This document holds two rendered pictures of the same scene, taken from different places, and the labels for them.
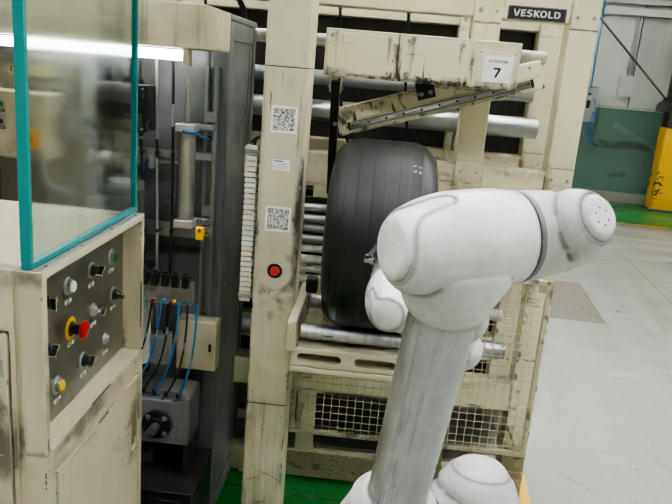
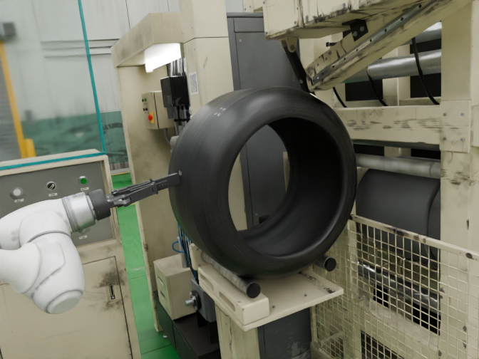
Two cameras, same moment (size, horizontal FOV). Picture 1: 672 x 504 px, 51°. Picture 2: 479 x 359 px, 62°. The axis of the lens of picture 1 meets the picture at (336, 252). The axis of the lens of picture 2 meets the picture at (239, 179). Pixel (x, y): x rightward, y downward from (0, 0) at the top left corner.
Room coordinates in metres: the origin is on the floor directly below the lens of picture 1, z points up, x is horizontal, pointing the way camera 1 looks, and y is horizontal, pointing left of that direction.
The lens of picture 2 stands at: (1.42, -1.17, 1.45)
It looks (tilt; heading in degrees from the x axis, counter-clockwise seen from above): 12 degrees down; 61
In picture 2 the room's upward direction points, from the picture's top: 6 degrees counter-clockwise
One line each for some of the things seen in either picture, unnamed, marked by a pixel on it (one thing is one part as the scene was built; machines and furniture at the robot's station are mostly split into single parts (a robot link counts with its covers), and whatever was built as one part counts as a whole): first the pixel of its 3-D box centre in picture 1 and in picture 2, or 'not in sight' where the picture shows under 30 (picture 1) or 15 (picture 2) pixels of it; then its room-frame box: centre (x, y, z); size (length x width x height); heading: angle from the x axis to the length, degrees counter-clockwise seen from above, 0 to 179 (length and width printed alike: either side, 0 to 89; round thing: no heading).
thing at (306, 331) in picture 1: (355, 336); (228, 271); (1.95, -0.08, 0.90); 0.35 x 0.05 x 0.05; 87
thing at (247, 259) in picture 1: (251, 223); not in sight; (2.05, 0.26, 1.19); 0.05 x 0.04 x 0.48; 177
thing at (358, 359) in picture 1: (351, 356); (229, 288); (1.95, -0.07, 0.83); 0.36 x 0.09 x 0.06; 87
